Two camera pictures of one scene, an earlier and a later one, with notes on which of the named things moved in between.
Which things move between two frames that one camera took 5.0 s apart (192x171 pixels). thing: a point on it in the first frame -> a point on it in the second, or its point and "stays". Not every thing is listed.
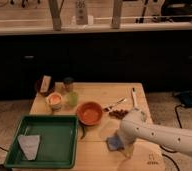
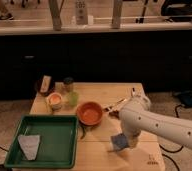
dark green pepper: (83, 129) stays
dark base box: (189, 98) stays
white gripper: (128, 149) -> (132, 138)
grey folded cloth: (30, 145) stays
